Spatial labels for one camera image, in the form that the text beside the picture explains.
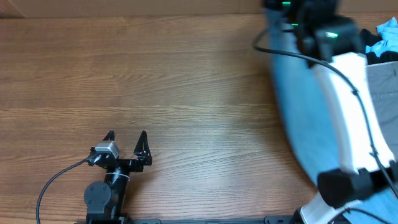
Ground light blue cloth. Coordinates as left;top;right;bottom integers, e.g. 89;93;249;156
365;17;397;57

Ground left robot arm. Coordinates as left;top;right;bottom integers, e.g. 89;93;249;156
84;131;152;224

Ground grey trousers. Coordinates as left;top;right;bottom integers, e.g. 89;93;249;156
367;62;398;158

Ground black garment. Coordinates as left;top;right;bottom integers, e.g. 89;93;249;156
359;29;397;65

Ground blue denim jeans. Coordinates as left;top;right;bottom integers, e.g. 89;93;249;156
264;9;397;223

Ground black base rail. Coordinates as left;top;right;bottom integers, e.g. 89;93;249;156
74;215;312;224

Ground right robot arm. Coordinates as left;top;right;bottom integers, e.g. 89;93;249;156
264;1;397;223

